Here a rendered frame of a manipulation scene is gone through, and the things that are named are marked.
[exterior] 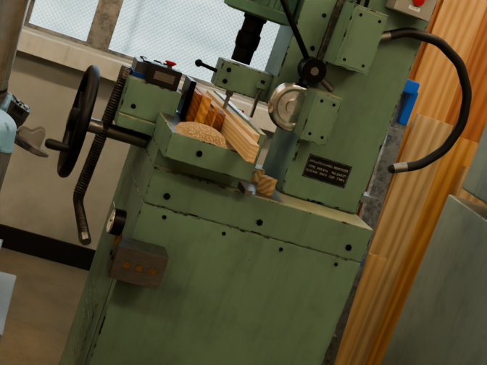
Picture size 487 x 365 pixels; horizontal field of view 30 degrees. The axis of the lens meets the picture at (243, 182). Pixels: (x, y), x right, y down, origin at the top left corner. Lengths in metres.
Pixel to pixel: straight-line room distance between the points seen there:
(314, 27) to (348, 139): 0.29
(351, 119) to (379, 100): 0.09
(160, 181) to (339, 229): 0.46
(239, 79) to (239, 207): 0.34
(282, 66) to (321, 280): 0.54
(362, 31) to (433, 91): 1.50
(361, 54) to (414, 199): 1.45
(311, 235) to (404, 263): 1.46
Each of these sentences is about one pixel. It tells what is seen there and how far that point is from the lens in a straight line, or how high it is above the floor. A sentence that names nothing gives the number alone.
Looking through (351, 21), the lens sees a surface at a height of 1.26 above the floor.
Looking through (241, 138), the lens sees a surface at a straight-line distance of 2.05.
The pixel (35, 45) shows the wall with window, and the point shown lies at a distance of 3.51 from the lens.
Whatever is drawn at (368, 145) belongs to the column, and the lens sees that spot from 2.33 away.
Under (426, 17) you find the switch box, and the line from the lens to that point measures 2.26.
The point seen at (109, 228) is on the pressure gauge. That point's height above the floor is 0.65.
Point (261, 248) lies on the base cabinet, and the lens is 2.21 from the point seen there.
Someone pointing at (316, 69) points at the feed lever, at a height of 1.12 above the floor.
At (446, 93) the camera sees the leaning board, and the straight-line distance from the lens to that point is 3.68.
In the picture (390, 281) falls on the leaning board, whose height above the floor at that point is 0.39.
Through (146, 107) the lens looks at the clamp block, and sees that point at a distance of 2.24.
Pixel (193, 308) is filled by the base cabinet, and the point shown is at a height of 0.49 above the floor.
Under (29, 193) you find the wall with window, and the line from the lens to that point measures 3.68.
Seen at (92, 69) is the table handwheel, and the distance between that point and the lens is 2.23.
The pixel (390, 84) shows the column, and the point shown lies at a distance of 2.32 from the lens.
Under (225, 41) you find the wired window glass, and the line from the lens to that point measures 3.67.
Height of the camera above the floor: 1.22
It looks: 11 degrees down
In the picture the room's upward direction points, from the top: 20 degrees clockwise
